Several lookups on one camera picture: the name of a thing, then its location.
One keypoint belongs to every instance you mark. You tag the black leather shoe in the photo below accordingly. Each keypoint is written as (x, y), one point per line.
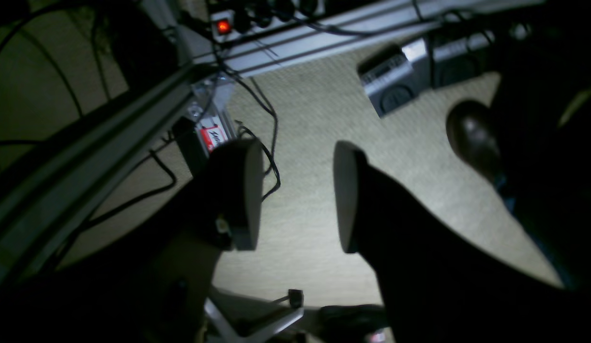
(472, 137)

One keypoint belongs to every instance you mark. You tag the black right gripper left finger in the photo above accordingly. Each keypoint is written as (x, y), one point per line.
(150, 285)

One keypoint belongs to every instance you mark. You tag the white power strip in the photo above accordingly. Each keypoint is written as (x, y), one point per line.
(234, 20)

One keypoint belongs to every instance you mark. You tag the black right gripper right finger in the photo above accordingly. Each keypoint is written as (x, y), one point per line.
(436, 286)

